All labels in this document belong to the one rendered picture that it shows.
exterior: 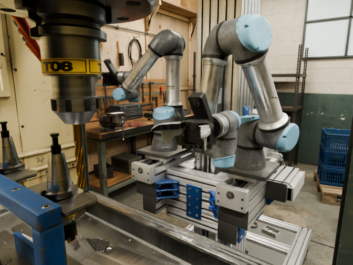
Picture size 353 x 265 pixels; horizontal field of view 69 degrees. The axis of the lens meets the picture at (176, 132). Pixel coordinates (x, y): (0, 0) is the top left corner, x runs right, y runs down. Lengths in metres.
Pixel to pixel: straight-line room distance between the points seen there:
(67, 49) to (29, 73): 1.11
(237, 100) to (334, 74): 3.49
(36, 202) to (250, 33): 0.71
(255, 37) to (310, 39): 3.97
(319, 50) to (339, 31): 0.35
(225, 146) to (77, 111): 0.68
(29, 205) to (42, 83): 0.94
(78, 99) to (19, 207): 0.30
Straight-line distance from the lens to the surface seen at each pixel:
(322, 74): 4.77
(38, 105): 1.36
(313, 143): 4.87
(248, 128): 1.14
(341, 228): 0.88
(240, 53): 0.90
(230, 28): 0.91
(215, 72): 0.97
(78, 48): 0.24
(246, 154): 1.17
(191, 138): 0.72
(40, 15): 0.25
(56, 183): 0.51
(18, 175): 0.68
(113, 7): 0.26
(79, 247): 1.28
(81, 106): 0.24
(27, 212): 0.48
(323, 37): 4.80
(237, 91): 1.35
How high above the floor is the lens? 1.42
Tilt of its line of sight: 12 degrees down
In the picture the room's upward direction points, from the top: straight up
